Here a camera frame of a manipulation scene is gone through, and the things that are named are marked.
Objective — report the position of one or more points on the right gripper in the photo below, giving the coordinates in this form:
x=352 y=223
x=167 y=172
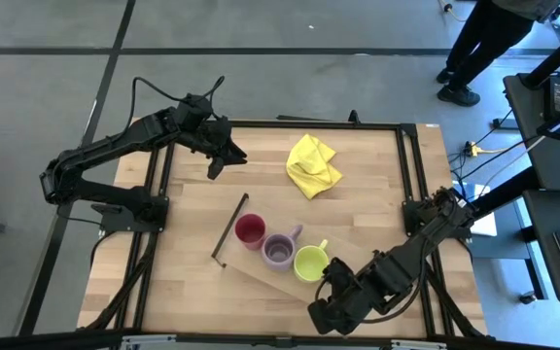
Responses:
x=333 y=316

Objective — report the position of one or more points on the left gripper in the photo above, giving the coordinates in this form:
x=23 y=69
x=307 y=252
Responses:
x=214 y=138

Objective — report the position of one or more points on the yellow sponge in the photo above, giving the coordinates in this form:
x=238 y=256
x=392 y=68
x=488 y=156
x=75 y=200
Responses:
x=310 y=265

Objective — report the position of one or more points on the ribbed mauve ceramic mug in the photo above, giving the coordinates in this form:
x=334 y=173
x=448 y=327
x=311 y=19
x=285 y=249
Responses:
x=278 y=253

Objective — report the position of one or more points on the red plastic cup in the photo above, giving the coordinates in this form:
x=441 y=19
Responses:
x=250 y=231

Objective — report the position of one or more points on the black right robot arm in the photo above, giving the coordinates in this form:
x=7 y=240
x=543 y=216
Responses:
x=406 y=262

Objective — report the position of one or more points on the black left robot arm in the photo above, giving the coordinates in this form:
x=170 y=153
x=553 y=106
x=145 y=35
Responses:
x=115 y=141

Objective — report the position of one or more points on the yellow cloth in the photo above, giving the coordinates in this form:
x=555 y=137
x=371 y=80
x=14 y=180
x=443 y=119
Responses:
x=311 y=165

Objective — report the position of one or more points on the white paper sheet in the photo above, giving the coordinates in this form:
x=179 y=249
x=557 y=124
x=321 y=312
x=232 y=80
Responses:
x=484 y=226

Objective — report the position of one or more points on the black gantry beam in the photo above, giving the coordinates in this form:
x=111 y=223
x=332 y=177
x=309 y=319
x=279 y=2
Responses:
x=503 y=192
x=557 y=53

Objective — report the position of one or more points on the yellow power strip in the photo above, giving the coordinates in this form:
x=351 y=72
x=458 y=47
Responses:
x=474 y=149

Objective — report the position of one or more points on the black caster wheel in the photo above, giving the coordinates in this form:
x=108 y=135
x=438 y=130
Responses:
x=528 y=297

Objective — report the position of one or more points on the person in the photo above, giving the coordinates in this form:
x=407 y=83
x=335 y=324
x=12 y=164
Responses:
x=484 y=39

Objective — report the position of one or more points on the black aluminium table frame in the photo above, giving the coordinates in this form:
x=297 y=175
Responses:
x=309 y=124

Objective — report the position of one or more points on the black overhead rig rail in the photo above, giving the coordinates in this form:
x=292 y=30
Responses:
x=42 y=340

